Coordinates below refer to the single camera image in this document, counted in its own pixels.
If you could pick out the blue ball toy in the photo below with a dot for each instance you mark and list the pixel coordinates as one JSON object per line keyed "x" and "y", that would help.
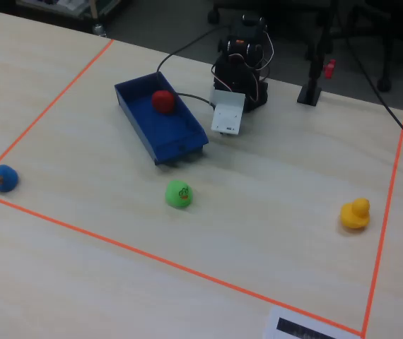
{"x": 3, "y": 178}

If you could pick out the red rubber duck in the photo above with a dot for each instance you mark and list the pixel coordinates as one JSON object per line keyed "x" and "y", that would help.
{"x": 162, "y": 101}

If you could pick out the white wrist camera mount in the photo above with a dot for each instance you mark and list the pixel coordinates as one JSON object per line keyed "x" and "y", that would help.
{"x": 228, "y": 113}

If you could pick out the cluttered shelf rack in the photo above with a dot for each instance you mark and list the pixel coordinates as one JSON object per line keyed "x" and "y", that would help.
{"x": 63, "y": 7}

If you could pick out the blue plastic box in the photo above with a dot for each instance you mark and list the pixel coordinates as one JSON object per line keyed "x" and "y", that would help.
{"x": 173, "y": 137}

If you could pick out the black camera stand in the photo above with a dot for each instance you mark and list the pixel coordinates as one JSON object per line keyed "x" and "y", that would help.
{"x": 309, "y": 93}

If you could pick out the black office chair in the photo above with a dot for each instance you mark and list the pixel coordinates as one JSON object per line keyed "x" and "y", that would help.
{"x": 385, "y": 42}
{"x": 214, "y": 17}

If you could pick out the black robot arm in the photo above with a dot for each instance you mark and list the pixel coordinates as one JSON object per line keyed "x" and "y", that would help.
{"x": 237, "y": 70}

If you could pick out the orange tape strip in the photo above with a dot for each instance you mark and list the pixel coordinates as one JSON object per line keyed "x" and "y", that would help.
{"x": 169, "y": 263}
{"x": 387, "y": 212}
{"x": 46, "y": 111}

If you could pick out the silver caster wheel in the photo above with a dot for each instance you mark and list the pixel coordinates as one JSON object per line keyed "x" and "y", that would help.
{"x": 99, "y": 29}

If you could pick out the yellow rubber duck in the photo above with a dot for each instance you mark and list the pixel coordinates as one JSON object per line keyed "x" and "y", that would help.
{"x": 355, "y": 215}

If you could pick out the green rubber duck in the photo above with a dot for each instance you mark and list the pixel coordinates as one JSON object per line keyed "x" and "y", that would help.
{"x": 176, "y": 196}

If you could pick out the white paper with black bar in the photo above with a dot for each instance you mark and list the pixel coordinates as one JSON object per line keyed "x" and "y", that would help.
{"x": 270, "y": 325}

